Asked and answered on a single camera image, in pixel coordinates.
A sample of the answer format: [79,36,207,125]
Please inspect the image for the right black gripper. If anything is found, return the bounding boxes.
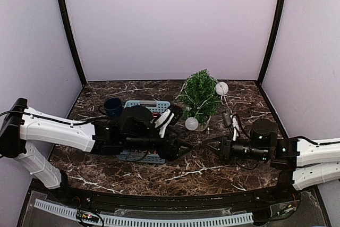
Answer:
[202,133,269,162]

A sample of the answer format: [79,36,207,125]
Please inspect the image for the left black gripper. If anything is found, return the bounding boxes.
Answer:
[122,129,193,162]

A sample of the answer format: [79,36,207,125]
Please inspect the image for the white woven ball light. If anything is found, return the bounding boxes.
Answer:
[185,117,199,131]
[215,82,229,96]

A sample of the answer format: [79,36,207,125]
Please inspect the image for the small green christmas tree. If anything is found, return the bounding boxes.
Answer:
[176,69,221,123]

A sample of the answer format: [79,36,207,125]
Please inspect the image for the clear wire light string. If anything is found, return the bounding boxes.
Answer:
[175,80,232,132]

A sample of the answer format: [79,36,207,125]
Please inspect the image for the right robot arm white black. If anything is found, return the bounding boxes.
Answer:
[203,119,339,203]

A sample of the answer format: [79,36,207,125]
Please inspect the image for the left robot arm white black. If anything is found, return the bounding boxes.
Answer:
[1,98,192,204]

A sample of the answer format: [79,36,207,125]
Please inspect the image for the white textured tree pot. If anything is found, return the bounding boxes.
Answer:
[196,116,211,132]

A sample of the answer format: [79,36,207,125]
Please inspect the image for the light blue plastic basket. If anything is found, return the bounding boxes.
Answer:
[116,100,170,164]

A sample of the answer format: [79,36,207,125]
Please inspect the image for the small circuit board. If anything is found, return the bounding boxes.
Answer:
[75,211,99,223]

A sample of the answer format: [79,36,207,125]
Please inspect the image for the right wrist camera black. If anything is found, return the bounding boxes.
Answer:
[222,111,232,128]

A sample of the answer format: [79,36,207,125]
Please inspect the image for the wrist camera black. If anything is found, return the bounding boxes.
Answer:
[222,111,232,128]
[168,105,183,126]

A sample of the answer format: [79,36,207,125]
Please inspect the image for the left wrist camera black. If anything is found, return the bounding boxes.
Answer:
[168,105,183,126]

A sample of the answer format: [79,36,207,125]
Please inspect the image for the black front rail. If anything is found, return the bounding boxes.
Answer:
[48,186,301,211]

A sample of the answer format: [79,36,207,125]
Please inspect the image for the white slotted cable duct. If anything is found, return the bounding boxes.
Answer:
[33,199,254,226]

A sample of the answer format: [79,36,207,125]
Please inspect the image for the right black frame post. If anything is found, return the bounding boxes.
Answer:
[257,0,285,86]

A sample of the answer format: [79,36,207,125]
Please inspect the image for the black frame post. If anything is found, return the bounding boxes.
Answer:
[257,0,285,86]
[57,0,87,87]

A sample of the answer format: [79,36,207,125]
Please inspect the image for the left black frame post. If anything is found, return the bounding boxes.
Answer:
[57,0,87,87]

